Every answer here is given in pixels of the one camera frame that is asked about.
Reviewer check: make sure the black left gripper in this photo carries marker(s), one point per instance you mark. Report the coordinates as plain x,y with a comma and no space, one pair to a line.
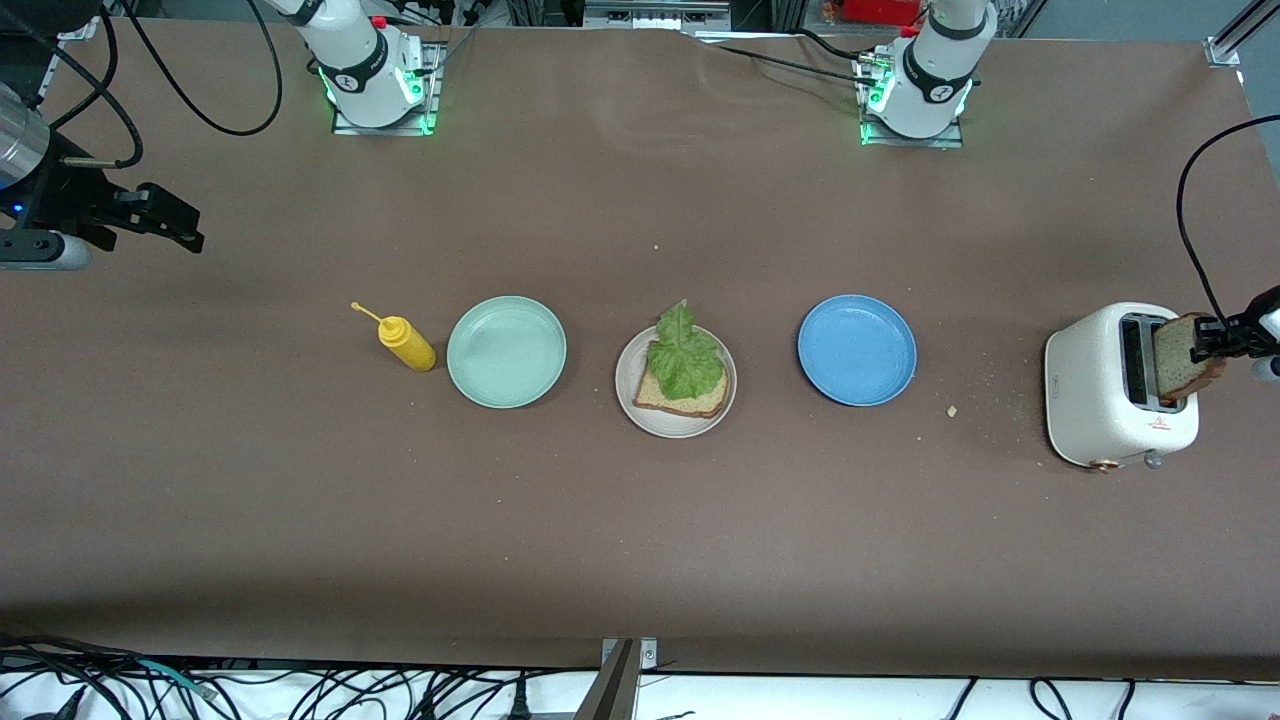
1243,333

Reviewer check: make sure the blue plate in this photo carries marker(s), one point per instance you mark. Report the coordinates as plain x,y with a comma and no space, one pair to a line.
857,350

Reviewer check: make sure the beige plate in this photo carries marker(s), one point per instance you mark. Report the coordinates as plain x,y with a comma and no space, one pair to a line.
675,428

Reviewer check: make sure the white toaster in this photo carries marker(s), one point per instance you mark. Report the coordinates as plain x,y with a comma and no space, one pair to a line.
1090,390

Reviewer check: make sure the brown bread slice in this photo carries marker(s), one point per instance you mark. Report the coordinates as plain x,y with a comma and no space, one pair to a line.
1175,360
650,395

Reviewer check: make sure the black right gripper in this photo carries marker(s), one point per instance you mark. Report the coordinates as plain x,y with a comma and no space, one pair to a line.
62,192

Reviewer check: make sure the red box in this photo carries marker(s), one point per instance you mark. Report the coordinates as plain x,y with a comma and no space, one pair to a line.
880,10

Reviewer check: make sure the yellow mustard squeeze bottle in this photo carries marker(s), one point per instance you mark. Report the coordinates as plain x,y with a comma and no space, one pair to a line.
410,348

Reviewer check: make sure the mint green plate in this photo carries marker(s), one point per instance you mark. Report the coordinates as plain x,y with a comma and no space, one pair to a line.
505,352

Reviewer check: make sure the green lettuce leaf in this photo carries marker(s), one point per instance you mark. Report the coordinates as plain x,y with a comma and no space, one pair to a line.
685,360

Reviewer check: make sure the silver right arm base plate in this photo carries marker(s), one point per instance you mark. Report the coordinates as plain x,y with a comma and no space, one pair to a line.
434,90

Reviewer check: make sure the aluminium corner profile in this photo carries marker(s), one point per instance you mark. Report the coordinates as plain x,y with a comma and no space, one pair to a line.
1225,50

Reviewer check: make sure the small metal bracket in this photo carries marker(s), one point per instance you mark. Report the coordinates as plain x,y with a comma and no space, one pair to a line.
649,655

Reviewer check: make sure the grey metal box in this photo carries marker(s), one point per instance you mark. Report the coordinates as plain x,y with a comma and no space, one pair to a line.
650,12

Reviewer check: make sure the aluminium profile bar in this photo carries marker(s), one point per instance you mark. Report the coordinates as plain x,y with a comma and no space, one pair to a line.
612,690

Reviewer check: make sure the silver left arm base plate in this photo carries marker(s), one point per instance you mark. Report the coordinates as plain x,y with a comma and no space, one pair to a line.
910,143

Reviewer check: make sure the aluminium side rail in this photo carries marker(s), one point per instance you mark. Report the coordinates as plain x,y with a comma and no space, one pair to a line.
42,85

